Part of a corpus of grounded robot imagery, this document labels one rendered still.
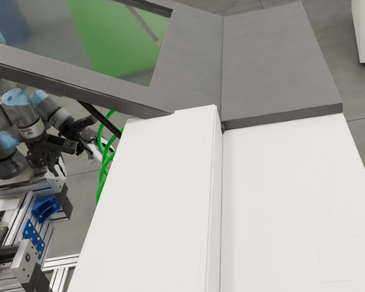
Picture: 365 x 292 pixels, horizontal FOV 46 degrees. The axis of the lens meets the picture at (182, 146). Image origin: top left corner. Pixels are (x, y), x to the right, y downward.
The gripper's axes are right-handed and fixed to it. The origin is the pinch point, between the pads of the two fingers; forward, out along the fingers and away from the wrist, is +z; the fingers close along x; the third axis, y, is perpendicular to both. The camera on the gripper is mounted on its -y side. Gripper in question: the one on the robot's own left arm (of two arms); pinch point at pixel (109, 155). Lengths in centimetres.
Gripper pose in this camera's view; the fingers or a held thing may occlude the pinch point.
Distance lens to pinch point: 158.0
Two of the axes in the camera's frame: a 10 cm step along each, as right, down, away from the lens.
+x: -3.4, 4.2, -8.4
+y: -5.6, 6.3, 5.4
